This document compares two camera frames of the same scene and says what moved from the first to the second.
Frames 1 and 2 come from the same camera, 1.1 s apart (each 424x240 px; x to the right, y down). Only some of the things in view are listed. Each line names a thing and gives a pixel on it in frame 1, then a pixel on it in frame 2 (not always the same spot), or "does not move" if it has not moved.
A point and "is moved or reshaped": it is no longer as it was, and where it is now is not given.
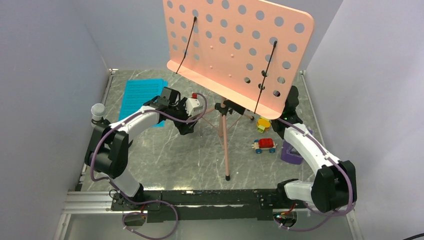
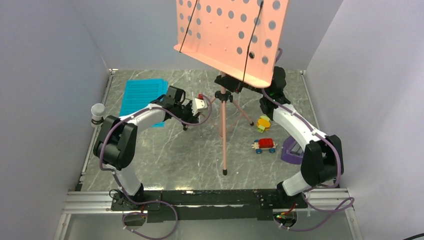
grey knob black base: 97,110 does not move
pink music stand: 249,52 is moved or reshaped
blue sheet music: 137,92 does not move
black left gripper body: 180,112 does not move
